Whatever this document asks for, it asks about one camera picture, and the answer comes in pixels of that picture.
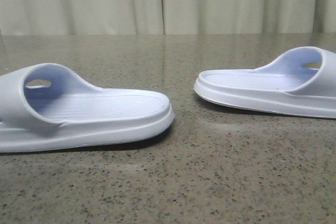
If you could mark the light blue slipper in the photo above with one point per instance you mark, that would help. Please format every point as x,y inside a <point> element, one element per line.
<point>49,107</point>
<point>299,82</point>

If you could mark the white curtain backdrop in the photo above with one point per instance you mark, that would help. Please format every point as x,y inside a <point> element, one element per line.
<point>170,17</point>

